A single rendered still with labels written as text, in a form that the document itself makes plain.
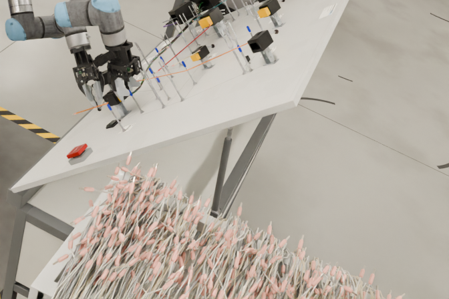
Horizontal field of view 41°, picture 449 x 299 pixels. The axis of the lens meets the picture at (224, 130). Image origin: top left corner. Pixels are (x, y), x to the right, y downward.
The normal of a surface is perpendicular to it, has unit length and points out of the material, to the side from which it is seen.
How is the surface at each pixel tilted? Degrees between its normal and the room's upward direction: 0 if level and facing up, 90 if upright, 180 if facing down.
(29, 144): 0
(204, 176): 0
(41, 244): 90
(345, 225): 0
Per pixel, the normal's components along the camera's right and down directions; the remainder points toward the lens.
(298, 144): 0.32, -0.73
